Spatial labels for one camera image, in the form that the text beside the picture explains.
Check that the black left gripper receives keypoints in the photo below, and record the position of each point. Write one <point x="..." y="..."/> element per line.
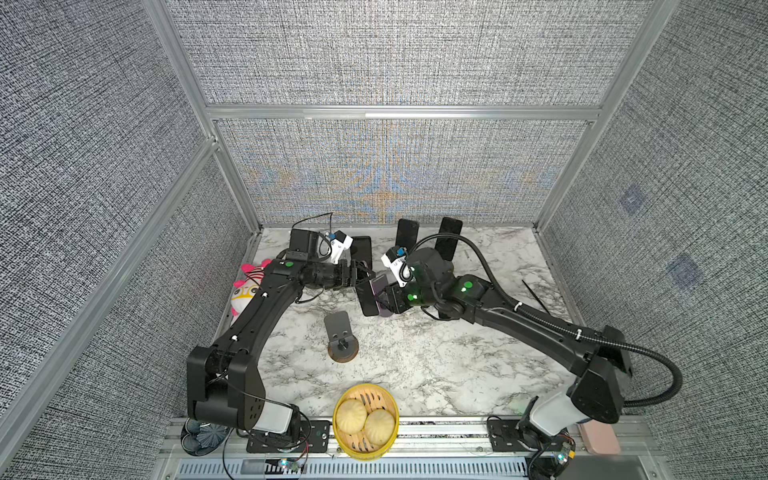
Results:
<point x="351" y="275"/>

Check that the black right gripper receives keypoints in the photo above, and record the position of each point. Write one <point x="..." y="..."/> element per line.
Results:
<point x="394" y="294"/>

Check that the black phone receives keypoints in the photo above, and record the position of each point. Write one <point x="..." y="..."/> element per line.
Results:
<point x="407" y="234"/>
<point x="361" y="250"/>
<point x="446" y="246"/>
<point x="366" y="297"/>

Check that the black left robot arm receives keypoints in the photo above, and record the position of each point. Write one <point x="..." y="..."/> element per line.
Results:
<point x="224" y="385"/>

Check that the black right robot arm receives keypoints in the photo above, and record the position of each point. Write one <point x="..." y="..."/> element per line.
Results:
<point x="594" y="393"/>

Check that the black phone on wooden stand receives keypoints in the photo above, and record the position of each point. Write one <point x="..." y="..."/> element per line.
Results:
<point x="446" y="246"/>

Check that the black phone on grey stand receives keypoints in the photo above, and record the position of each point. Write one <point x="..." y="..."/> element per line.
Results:
<point x="407" y="234"/>

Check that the purple round phone stand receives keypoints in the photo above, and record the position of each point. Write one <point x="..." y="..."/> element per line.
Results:
<point x="379" y="287"/>

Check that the front wooden base phone stand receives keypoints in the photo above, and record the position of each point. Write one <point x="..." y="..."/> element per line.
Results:
<point x="343" y="345"/>

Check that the pink white plush toy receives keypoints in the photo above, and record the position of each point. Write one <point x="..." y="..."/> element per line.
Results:
<point x="245" y="290"/>

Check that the left steamed bun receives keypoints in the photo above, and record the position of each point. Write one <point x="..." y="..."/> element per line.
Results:
<point x="351" y="416"/>

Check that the steamed bun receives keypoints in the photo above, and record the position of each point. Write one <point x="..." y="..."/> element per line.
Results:
<point x="351" y="416"/>
<point x="379" y="427"/>

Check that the yellow bamboo steamer basket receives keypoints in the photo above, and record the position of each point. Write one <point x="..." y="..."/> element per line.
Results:
<point x="374" y="397"/>

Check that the right steamed bun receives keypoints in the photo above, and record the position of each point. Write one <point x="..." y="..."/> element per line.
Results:
<point x="379" y="427"/>

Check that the pink pad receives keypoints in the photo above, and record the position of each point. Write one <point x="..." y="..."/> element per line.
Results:
<point x="599" y="438"/>

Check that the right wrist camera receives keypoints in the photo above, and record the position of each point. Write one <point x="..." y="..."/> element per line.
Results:
<point x="394" y="259"/>

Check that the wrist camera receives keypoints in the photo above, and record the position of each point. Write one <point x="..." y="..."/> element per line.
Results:
<point x="394" y="259"/>
<point x="308" y="245"/>

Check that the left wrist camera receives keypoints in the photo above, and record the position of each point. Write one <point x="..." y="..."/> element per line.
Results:
<point x="308" y="245"/>

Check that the aluminium front rail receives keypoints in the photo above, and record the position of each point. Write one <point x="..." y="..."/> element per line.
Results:
<point x="427" y="447"/>

